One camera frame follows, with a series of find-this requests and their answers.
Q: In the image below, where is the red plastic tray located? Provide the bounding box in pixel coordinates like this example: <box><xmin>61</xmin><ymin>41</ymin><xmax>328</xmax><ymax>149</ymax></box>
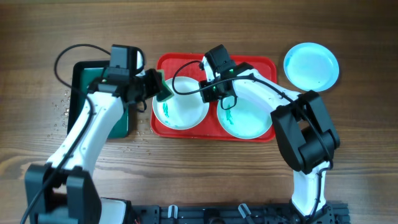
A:
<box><xmin>150</xmin><ymin>53</ymin><xmax>277</xmax><ymax>141</ymax></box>

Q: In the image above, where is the left black cable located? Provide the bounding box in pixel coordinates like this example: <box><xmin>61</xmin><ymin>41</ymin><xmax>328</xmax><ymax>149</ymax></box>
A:
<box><xmin>20</xmin><ymin>43</ymin><xmax>149</xmax><ymax>224</ymax></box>

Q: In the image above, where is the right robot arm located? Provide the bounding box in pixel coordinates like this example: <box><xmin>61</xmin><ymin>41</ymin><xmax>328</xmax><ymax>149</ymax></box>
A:
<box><xmin>199</xmin><ymin>60</ymin><xmax>340</xmax><ymax>222</ymax></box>

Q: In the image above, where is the right black cable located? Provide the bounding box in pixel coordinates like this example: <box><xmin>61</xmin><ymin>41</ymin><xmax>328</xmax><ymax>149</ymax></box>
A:
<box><xmin>172</xmin><ymin>60</ymin><xmax>335</xmax><ymax>218</ymax></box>

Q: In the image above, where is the light blue plate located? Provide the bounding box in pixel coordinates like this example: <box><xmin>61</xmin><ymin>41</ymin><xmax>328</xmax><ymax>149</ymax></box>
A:
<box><xmin>283</xmin><ymin>42</ymin><xmax>340</xmax><ymax>92</ymax></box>
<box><xmin>216</xmin><ymin>96</ymin><xmax>272</xmax><ymax>139</ymax></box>

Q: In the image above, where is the black cable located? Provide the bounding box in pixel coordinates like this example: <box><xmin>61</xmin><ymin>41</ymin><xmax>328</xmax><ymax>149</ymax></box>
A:
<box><xmin>20</xmin><ymin>43</ymin><xmax>149</xmax><ymax>224</ymax></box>
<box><xmin>172</xmin><ymin>60</ymin><xmax>335</xmax><ymax>218</ymax></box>

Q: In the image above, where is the black tray with water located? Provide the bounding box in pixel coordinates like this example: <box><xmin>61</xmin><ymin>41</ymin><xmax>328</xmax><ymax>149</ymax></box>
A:
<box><xmin>67</xmin><ymin>60</ymin><xmax>130</xmax><ymax>139</ymax></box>

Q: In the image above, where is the white plate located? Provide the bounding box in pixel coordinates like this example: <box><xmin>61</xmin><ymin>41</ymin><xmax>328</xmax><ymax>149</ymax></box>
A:
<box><xmin>152</xmin><ymin>78</ymin><xmax>210</xmax><ymax>130</ymax></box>

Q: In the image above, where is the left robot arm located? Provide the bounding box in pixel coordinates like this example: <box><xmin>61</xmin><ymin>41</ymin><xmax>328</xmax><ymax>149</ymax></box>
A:
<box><xmin>21</xmin><ymin>69</ymin><xmax>165</xmax><ymax>223</ymax></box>

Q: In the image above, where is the green scrubbing sponge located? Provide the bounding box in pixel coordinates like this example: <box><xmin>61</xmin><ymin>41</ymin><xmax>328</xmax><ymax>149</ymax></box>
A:
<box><xmin>156</xmin><ymin>70</ymin><xmax>174</xmax><ymax>102</ymax></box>

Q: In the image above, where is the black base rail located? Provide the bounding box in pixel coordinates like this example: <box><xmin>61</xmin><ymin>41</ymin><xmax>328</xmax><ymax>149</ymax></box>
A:
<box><xmin>129</xmin><ymin>203</ymin><xmax>351</xmax><ymax>224</ymax></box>

